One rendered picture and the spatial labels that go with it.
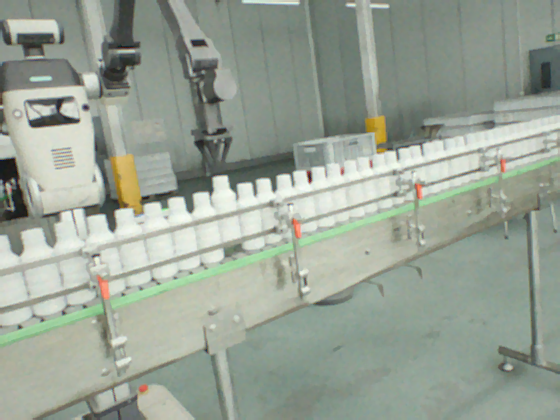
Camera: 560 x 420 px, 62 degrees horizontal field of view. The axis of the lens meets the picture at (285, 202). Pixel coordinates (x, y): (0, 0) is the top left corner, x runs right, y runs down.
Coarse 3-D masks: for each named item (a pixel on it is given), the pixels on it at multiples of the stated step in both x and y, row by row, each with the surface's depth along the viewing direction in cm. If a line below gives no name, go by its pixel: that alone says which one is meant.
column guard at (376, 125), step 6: (366, 120) 1116; (372, 120) 1101; (378, 120) 1100; (366, 126) 1121; (372, 126) 1105; (378, 126) 1102; (384, 126) 1113; (372, 132) 1109; (378, 132) 1103; (384, 132) 1115; (378, 138) 1104; (384, 138) 1116; (378, 150) 1108; (384, 150) 1119
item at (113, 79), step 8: (96, 64) 156; (104, 64) 152; (104, 72) 152; (112, 72) 152; (120, 72) 153; (104, 80) 154; (112, 80) 154; (120, 80) 156; (128, 80) 158; (112, 88) 155; (120, 88) 156; (128, 88) 158
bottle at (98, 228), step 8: (96, 216) 97; (104, 216) 95; (88, 224) 94; (96, 224) 94; (104, 224) 95; (96, 232) 94; (104, 232) 95; (88, 240) 94; (96, 240) 93; (104, 240) 94; (112, 240) 95; (112, 248) 95; (104, 256) 94; (112, 256) 95; (112, 264) 95; (120, 264) 97; (112, 272) 95; (120, 280) 96; (112, 288) 95; (120, 288) 96
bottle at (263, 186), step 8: (256, 184) 118; (264, 184) 117; (264, 192) 117; (272, 192) 119; (264, 200) 117; (264, 208) 117; (272, 208) 117; (264, 216) 117; (272, 216) 118; (264, 224) 118; (272, 224) 118; (272, 240) 118; (280, 240) 120
